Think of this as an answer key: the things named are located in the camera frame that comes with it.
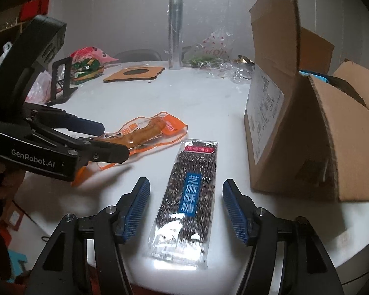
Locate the wooden shelf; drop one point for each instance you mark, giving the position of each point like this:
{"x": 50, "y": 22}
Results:
{"x": 6, "y": 15}

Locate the clear dotted plastic bag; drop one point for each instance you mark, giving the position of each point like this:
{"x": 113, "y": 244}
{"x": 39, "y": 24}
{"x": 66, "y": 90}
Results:
{"x": 212, "y": 46}

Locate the teal object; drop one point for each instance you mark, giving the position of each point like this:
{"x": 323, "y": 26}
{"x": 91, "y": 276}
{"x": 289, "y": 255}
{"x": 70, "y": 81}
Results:
{"x": 18, "y": 264}

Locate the brown labelled carton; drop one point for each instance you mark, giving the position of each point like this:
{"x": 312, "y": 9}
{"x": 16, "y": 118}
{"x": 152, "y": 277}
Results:
{"x": 15, "y": 218}

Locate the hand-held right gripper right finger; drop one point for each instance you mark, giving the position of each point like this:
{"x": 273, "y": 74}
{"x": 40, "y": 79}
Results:
{"x": 235, "y": 212}

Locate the black phone stand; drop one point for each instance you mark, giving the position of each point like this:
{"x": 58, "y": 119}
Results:
{"x": 57, "y": 76}

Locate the white plastic bag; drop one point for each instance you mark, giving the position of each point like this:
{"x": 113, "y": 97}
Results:
{"x": 4, "y": 53}

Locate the gold foil wrapper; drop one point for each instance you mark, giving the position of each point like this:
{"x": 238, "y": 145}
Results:
{"x": 244, "y": 59}

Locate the crumpled clear plastic wrap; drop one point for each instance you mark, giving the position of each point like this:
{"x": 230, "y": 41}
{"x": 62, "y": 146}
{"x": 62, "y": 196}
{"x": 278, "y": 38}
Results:
{"x": 233, "y": 72}

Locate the clear plastic cup tube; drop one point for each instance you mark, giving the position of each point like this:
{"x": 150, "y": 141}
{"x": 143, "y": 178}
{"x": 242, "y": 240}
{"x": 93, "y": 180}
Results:
{"x": 175, "y": 30}

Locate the orange chicken foot packet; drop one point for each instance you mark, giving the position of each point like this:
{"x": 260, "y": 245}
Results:
{"x": 147, "y": 129}

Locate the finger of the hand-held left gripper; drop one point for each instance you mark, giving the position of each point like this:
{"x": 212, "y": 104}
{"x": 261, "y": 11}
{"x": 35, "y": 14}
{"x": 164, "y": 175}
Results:
{"x": 89, "y": 127}
{"x": 107, "y": 153}

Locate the blue snack packet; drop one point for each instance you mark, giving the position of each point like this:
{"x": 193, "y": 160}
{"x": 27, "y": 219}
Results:
{"x": 313, "y": 75}

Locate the black sesame bar packet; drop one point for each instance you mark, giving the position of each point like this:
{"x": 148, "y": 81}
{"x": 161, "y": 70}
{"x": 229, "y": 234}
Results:
{"x": 187, "y": 190}

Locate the cardboard box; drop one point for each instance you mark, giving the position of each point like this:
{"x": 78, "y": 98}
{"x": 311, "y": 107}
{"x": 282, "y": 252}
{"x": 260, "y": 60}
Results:
{"x": 279, "y": 67}

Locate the person's left hand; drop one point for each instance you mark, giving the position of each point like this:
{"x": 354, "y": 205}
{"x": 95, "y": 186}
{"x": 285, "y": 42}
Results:
{"x": 15, "y": 184}

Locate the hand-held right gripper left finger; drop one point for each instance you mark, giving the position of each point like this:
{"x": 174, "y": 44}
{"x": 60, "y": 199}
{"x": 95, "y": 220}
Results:
{"x": 136, "y": 209}

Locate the wooden board with black oval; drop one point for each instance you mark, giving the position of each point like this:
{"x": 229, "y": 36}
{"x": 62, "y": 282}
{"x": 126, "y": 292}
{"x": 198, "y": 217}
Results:
{"x": 116, "y": 76}

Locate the pink plastic bag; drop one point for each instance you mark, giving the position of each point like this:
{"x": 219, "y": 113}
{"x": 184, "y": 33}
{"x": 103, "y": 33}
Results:
{"x": 40, "y": 89}

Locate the red box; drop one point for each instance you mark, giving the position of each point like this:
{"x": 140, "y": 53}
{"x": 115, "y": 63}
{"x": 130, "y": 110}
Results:
{"x": 33, "y": 7}

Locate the pink and green snack bag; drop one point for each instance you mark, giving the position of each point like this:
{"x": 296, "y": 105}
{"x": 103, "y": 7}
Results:
{"x": 89, "y": 55}

